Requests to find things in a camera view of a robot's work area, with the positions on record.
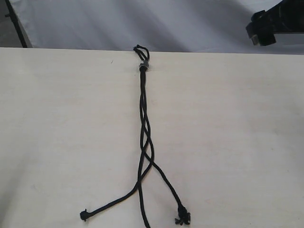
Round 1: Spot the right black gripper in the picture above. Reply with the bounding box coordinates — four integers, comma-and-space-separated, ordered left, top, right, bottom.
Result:
246, 0, 304, 46

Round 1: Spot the black rope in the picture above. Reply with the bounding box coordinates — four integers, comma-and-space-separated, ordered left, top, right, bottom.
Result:
79, 47, 155, 222
136, 66, 191, 226
133, 45, 152, 228

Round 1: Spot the grey backdrop cloth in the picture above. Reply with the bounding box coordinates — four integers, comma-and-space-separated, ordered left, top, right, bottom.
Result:
11, 0, 304, 55

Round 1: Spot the black stand pole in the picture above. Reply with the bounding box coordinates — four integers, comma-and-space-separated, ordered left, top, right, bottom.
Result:
5, 0, 28, 48

